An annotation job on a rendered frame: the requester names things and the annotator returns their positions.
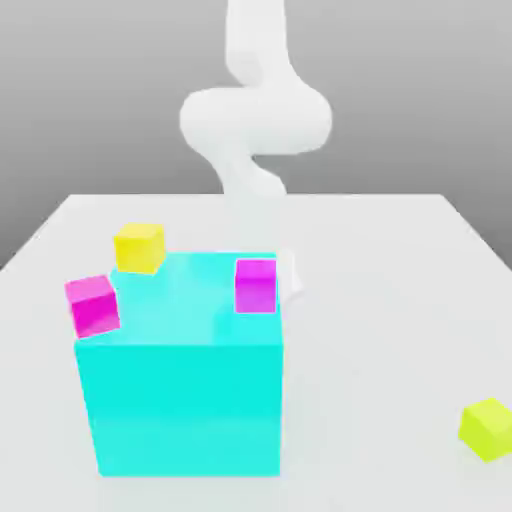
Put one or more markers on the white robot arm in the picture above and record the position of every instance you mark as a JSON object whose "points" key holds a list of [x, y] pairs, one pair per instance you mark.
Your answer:
{"points": [[256, 120]]}

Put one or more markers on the small purple cube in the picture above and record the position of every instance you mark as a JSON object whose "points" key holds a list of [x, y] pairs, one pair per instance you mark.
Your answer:
{"points": [[255, 286]]}

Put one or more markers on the small yellow cube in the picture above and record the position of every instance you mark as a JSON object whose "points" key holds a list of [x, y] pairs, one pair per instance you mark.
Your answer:
{"points": [[138, 248]]}

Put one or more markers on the small pink cube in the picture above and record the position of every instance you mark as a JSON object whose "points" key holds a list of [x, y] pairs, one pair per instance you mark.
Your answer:
{"points": [[94, 308]]}

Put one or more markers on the small lime cube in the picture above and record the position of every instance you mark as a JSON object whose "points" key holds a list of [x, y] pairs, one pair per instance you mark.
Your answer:
{"points": [[488, 430]]}

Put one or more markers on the large cyan box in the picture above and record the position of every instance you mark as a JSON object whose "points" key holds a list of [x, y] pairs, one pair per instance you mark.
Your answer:
{"points": [[184, 400]]}

